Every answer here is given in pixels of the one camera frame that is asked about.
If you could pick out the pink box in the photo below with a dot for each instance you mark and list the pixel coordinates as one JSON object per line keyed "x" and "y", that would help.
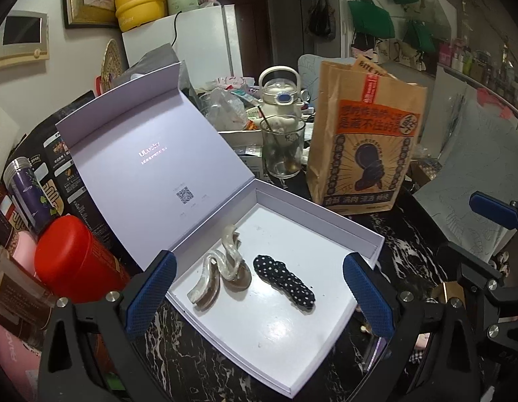
{"x": 14, "y": 364}

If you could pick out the round woven mat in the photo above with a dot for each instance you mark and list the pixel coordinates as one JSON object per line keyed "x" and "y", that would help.
{"x": 111, "y": 60}

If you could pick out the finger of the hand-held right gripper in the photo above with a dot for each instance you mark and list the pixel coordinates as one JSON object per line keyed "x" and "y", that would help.
{"x": 476, "y": 272}
{"x": 491, "y": 208}

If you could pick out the green tote bag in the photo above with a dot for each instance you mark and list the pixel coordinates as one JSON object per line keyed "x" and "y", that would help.
{"x": 420, "y": 35}
{"x": 369, "y": 19}

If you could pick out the wall intercom panel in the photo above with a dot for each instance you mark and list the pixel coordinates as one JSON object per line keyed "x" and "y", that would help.
{"x": 20, "y": 37}

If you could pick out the white gift box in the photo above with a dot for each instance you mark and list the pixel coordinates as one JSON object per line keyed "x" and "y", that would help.
{"x": 284, "y": 322}

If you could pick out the brown printed paper bag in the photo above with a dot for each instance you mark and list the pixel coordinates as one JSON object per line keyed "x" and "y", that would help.
{"x": 367, "y": 134}

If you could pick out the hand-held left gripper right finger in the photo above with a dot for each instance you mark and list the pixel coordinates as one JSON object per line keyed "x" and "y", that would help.
{"x": 367, "y": 297}

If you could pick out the row of cosmetic bottles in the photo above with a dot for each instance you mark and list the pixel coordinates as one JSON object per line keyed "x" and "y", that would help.
{"x": 480, "y": 60}

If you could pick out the black hanging bag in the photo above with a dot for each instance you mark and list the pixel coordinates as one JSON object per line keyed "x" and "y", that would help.
{"x": 321, "y": 14}

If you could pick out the purple label clear jar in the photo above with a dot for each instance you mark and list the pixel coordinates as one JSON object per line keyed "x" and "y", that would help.
{"x": 26, "y": 197}

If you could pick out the clear glass cup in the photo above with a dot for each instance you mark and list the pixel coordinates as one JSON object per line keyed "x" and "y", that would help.
{"x": 284, "y": 155}

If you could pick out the black polka dot hair clip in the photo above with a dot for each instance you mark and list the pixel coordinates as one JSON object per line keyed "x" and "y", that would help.
{"x": 284, "y": 282}

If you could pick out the small green white carton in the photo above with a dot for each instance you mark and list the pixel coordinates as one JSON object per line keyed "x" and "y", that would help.
{"x": 250, "y": 163}

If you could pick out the yellow pot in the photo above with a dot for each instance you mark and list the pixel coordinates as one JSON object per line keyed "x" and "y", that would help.
{"x": 139, "y": 6}

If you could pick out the pearly white hair claw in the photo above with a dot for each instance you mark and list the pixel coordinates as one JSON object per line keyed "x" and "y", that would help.
{"x": 206, "y": 280}

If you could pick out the light quilted chair cover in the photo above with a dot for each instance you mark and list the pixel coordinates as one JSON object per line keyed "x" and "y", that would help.
{"x": 311, "y": 71}
{"x": 464, "y": 163}

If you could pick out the brown translucent hair claw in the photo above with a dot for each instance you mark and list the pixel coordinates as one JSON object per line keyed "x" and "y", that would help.
{"x": 233, "y": 259}

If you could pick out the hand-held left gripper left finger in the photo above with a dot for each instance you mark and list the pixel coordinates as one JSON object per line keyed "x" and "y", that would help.
{"x": 152, "y": 293}

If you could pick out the black snack bag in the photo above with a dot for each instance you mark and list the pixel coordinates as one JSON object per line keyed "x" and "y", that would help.
{"x": 53, "y": 155}

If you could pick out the red tin canister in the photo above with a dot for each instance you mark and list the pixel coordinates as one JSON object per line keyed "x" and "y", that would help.
{"x": 79, "y": 259}

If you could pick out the crumpled clear plastic bag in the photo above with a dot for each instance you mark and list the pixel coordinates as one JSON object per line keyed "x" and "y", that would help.
{"x": 223, "y": 109}

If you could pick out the grey plastic bag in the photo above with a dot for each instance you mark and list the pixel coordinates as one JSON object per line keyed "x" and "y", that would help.
{"x": 158, "y": 65}

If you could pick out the dark brown door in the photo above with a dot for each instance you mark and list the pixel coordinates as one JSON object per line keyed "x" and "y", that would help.
{"x": 250, "y": 37}

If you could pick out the clear spice jar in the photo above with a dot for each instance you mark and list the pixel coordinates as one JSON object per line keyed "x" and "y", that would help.
{"x": 20, "y": 289}

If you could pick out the white fridge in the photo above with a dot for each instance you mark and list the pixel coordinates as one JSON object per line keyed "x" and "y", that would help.
{"x": 200, "y": 42}

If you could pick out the cream water jug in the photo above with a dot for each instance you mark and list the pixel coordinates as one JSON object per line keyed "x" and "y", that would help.
{"x": 279, "y": 92}

